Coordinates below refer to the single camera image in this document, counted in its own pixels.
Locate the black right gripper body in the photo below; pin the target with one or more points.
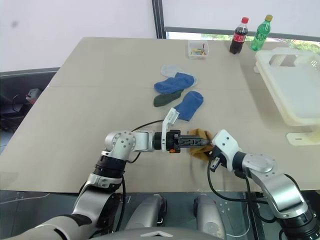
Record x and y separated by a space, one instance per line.
215 160

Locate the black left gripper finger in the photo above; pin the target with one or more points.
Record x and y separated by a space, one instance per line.
192 138
192 145

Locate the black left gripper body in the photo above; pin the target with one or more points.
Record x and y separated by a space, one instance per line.
172 141

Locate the mustard yellow sock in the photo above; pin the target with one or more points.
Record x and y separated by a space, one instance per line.
200 153

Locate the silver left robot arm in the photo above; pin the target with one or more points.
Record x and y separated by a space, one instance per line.
120 145

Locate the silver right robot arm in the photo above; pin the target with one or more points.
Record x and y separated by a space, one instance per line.
262 165

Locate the white lid piece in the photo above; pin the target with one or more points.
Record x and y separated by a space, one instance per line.
300 138

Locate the small clear plastic container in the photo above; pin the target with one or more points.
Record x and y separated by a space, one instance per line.
192 44

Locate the white plastic bin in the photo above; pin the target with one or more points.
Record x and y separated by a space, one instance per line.
295 87

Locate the blue sock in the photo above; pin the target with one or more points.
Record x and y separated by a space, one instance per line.
172 83
191 105

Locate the dark green sock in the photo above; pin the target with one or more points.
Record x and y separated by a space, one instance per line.
162 100

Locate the silver right robot leg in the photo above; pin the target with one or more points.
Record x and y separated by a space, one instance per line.
207 215

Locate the silver robot leg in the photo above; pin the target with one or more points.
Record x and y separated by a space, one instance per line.
147 212
207 215

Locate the light grey sock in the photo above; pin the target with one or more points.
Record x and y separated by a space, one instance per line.
168 70

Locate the black table leg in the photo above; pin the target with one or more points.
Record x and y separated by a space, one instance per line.
256 222

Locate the silver left robot leg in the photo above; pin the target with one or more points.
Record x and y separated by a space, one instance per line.
147 212

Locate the grey robot torso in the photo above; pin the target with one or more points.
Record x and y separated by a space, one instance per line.
155 235

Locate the cola bottle red cap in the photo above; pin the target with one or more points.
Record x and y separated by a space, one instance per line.
237 37

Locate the green soda bottle yellow cap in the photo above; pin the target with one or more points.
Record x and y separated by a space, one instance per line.
260 35

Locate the white roller blind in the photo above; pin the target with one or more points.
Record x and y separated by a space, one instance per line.
225 12

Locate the red grey device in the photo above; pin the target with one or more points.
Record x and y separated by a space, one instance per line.
33 94

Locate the dark grey side desk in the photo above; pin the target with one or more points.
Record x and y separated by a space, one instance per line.
15 82

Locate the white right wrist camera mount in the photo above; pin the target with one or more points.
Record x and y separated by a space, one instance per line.
226 142

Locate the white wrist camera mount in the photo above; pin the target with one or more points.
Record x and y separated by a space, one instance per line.
226 142
172 116

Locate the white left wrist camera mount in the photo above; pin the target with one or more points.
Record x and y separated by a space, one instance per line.
172 116

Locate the dark grey window frame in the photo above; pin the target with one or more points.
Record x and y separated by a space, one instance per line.
158 20

